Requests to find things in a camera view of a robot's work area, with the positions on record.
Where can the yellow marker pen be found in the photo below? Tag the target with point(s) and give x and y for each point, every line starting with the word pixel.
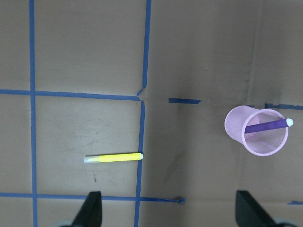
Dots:
pixel 113 158

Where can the pink mesh cup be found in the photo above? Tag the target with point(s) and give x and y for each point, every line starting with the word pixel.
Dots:
pixel 263 143

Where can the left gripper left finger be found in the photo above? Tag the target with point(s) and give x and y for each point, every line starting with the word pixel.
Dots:
pixel 90 214

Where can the purple marker pen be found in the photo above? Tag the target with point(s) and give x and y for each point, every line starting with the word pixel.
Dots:
pixel 283 123

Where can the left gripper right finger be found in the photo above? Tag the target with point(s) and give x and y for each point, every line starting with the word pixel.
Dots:
pixel 249 213

